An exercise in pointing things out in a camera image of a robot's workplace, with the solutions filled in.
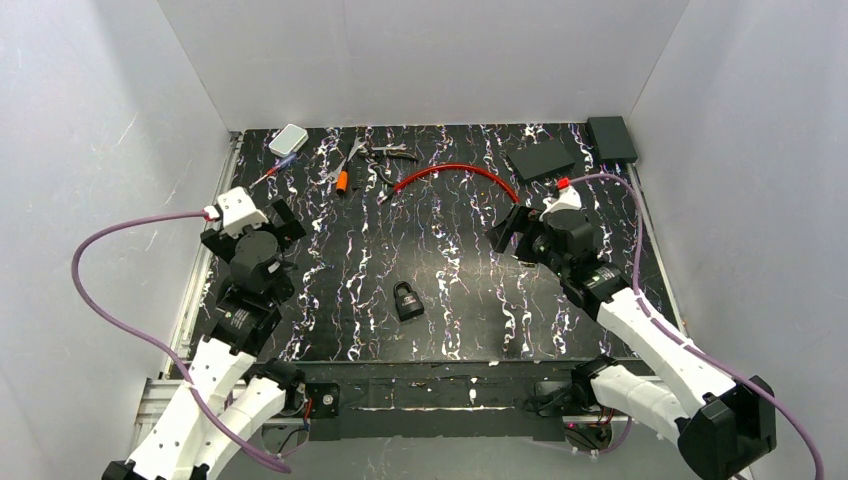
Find red cable lock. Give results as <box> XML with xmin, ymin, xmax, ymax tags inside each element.
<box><xmin>377</xmin><ymin>164</ymin><xmax>539</xmax><ymax>270</ymax></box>

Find black padlock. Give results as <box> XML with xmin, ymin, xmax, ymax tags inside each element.
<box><xmin>393</xmin><ymin>281</ymin><xmax>425</xmax><ymax>321</ymax></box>

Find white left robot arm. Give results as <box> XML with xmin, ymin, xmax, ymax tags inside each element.
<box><xmin>102</xmin><ymin>188</ymin><xmax>306</xmax><ymax>479</ymax></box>

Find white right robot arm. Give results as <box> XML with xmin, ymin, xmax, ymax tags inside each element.
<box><xmin>486</xmin><ymin>205</ymin><xmax>777</xmax><ymax>479</ymax></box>

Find red blue screwdriver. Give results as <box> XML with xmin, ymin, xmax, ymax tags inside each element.
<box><xmin>249</xmin><ymin>152</ymin><xmax>298</xmax><ymax>188</ymax></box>

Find flat black plate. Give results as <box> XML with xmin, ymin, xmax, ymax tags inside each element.
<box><xmin>506</xmin><ymin>140</ymin><xmax>576</xmax><ymax>184</ymax></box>

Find black comb piece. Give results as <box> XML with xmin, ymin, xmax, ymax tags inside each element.
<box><xmin>348</xmin><ymin>164</ymin><xmax>367</xmax><ymax>191</ymax></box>

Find white rectangular box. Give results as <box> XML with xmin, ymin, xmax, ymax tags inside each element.
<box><xmin>268</xmin><ymin>124</ymin><xmax>309</xmax><ymax>158</ymax></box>

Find black box in corner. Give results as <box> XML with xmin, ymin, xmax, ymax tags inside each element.
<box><xmin>586</xmin><ymin>116</ymin><xmax>638</xmax><ymax>164</ymax></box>

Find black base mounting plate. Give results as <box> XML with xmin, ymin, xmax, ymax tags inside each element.
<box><xmin>295</xmin><ymin>360</ymin><xmax>608</xmax><ymax>441</ymax></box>

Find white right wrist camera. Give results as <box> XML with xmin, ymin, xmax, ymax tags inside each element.
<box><xmin>539</xmin><ymin>178</ymin><xmax>583</xmax><ymax>221</ymax></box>

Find orange handled tool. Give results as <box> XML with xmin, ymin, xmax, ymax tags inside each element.
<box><xmin>328</xmin><ymin>137</ymin><xmax>365</xmax><ymax>196</ymax></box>

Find black handled pliers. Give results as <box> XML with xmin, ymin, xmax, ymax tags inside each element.
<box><xmin>368</xmin><ymin>144</ymin><xmax>418</xmax><ymax>162</ymax></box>

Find aluminium frame rail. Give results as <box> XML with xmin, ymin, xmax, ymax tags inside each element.
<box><xmin>132</xmin><ymin>131</ymin><xmax>244</xmax><ymax>447</ymax></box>

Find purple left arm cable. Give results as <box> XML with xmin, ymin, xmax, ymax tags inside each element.
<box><xmin>71</xmin><ymin>209</ymin><xmax>293</xmax><ymax>476</ymax></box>

